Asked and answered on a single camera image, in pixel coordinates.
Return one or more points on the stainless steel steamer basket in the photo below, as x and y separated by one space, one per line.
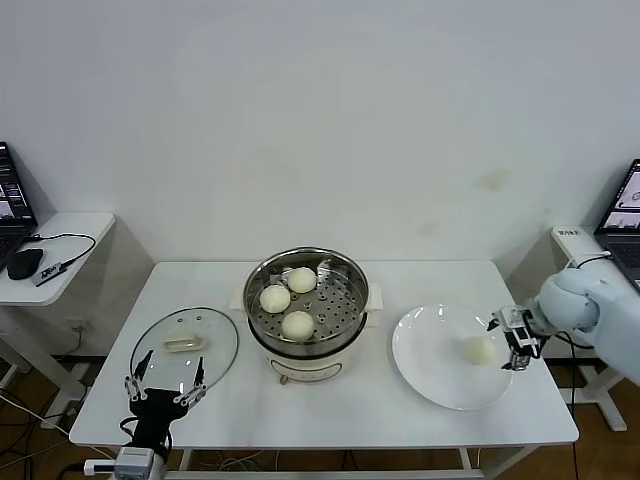
335 300

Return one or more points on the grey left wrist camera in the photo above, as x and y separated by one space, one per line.
135 462

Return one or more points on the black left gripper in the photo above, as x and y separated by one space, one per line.
157 415

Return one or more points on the white steamed baozi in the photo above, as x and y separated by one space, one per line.
480 351
275 299
298 325
302 280

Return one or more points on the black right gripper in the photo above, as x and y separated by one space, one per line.
530 332

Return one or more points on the cream electric cooker pot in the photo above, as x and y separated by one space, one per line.
305 365

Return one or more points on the white side table with label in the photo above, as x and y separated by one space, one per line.
567 247

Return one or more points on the grey usb hub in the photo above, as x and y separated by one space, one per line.
50 273

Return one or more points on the white table frame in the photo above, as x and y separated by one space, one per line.
325 476

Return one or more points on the black laptop beside mouse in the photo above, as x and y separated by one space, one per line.
15 200

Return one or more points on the white side table with mouse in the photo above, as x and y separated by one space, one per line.
75 225

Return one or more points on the small label sticker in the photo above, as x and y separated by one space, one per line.
570 232

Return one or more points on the black computer mouse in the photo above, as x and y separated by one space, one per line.
25 262

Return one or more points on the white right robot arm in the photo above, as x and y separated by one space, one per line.
570 300

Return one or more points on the white round plate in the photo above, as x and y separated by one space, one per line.
435 360

